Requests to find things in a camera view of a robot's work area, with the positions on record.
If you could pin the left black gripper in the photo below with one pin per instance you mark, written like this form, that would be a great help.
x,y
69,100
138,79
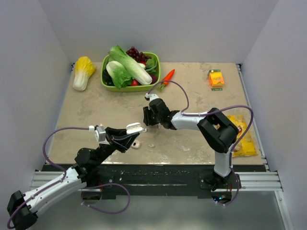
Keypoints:
x,y
120,140

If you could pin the white earbud charging case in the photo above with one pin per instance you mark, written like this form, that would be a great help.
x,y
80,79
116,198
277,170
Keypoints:
x,y
134,128

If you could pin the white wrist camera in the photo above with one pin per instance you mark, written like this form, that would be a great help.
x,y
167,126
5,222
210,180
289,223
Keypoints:
x,y
99,133
151,96

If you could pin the pink earbud charging case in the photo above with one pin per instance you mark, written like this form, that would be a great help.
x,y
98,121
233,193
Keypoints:
x,y
136,144

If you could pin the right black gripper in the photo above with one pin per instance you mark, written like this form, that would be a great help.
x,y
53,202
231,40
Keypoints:
x,y
147,119

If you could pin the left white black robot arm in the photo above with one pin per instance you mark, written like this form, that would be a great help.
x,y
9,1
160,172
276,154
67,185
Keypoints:
x,y
23,208

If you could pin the short green cabbage toy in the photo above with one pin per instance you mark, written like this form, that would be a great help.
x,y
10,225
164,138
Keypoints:
x,y
120,76

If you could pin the green plastic basket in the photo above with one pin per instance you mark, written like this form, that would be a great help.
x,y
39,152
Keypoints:
x,y
140,88

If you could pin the yellow napa cabbage toy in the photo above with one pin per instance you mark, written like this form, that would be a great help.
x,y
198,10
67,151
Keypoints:
x,y
84,69

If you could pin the orange carrot toy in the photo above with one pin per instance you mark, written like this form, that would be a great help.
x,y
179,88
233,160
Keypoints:
x,y
166,80

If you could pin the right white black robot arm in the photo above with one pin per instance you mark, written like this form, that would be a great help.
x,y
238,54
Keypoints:
x,y
219,132

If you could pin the red tomato toy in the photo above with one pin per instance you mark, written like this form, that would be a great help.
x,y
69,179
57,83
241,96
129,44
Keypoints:
x,y
134,83

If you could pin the green leaf toy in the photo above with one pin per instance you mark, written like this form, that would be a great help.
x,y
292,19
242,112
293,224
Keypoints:
x,y
151,65

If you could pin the orange sponge package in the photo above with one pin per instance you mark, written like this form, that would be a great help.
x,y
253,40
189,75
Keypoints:
x,y
216,80

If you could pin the purple onion toy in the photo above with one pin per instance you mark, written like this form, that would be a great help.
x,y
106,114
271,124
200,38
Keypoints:
x,y
154,79

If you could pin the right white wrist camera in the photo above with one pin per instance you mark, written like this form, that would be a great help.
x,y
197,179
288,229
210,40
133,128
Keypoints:
x,y
151,96

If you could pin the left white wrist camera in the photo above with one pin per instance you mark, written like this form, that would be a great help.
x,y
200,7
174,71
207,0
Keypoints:
x,y
99,133

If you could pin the dark red grapes toy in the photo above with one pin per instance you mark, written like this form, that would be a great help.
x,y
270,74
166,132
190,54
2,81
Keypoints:
x,y
138,56

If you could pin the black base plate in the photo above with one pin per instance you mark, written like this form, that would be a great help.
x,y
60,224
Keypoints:
x,y
158,180

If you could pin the long green lettuce toy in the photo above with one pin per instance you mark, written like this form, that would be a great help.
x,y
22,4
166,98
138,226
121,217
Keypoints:
x,y
131,65

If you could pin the yellow Lays chips bag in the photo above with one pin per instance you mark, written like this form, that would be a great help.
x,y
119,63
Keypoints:
x,y
246,146

